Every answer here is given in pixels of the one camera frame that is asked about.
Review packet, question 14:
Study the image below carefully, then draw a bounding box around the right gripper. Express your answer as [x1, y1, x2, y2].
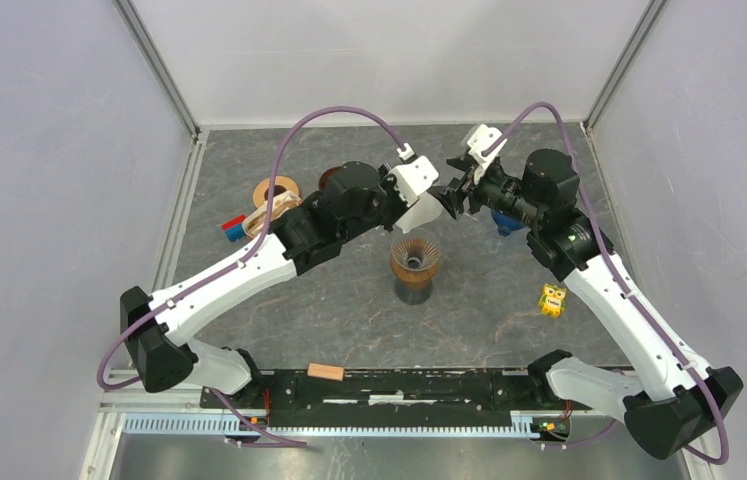
[427, 152, 544, 229]

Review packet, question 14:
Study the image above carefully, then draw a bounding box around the blue glass dripper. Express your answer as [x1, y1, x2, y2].
[491, 210, 525, 237]

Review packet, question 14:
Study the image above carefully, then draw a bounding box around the coffee filter box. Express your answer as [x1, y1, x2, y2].
[240, 190, 303, 241]

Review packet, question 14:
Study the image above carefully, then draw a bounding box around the white paper coffee filter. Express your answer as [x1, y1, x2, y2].
[395, 192, 444, 234]

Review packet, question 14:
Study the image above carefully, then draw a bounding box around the brown glass dripper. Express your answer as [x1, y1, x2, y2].
[318, 166, 342, 191]

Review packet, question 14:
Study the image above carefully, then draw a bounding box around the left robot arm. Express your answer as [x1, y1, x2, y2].
[120, 156, 439, 408]

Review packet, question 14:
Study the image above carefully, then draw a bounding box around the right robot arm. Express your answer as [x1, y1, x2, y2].
[434, 149, 744, 460]

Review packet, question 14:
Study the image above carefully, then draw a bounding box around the yellow owl block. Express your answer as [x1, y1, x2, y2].
[538, 283, 567, 318]

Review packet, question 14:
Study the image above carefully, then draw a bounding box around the red blue block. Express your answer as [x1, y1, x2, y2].
[221, 215, 246, 243]

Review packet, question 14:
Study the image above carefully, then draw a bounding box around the wooden rectangular block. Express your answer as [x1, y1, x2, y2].
[307, 363, 345, 381]

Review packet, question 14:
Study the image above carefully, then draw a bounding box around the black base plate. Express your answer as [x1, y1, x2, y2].
[228, 368, 574, 429]

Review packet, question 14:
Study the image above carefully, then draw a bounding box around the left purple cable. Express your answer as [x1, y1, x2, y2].
[95, 105, 411, 449]

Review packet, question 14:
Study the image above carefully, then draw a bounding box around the purple cable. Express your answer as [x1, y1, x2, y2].
[95, 105, 411, 449]
[482, 101, 732, 466]

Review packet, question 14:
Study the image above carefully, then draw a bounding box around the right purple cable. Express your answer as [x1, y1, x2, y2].
[482, 101, 732, 466]

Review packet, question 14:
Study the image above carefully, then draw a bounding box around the aluminium frame rail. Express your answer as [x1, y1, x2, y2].
[78, 384, 252, 479]

